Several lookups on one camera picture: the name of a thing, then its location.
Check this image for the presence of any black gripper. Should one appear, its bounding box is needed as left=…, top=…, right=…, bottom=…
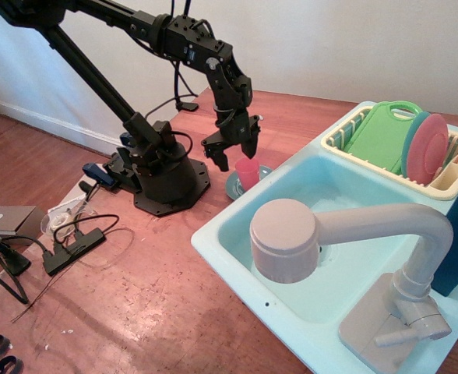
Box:
left=201, top=76, right=259, bottom=172

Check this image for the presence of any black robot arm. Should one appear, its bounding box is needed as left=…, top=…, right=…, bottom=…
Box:
left=0, top=1, right=260, bottom=217

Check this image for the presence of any pink plastic cup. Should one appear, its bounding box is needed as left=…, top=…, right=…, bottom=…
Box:
left=235, top=157, right=260, bottom=191

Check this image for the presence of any light blue toy sink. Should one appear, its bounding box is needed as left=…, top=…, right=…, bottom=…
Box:
left=190, top=101, right=458, bottom=374

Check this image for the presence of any grey toy faucet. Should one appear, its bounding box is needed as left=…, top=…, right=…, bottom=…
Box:
left=249, top=199, right=453, bottom=373

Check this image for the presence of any blue clamp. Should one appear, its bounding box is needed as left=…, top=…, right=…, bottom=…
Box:
left=82, top=163, right=116, bottom=188

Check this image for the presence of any green cutting board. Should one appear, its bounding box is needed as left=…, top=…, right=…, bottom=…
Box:
left=343, top=101, right=423, bottom=175

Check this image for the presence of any clear plastic bag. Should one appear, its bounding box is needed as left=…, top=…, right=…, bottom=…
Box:
left=41, top=200, right=95, bottom=240

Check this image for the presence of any teal plate in rack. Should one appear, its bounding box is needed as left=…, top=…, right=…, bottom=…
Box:
left=401, top=111, right=430, bottom=178

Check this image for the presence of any pink plate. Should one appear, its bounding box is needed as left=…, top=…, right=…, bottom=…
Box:
left=407, top=114, right=449, bottom=185

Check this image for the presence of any black usb hub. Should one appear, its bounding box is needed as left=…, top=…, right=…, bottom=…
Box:
left=43, top=228, right=106, bottom=276

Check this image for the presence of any cream dish rack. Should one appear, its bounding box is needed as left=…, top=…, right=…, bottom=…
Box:
left=321, top=101, right=458, bottom=201

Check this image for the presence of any grey cardboard box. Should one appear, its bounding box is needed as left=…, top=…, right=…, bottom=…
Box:
left=0, top=206, right=45, bottom=245

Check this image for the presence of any black power plug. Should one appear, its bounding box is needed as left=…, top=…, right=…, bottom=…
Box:
left=0, top=243, right=31, bottom=276

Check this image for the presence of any black velcro strap lower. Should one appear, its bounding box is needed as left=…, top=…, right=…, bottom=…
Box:
left=0, top=355, right=24, bottom=374

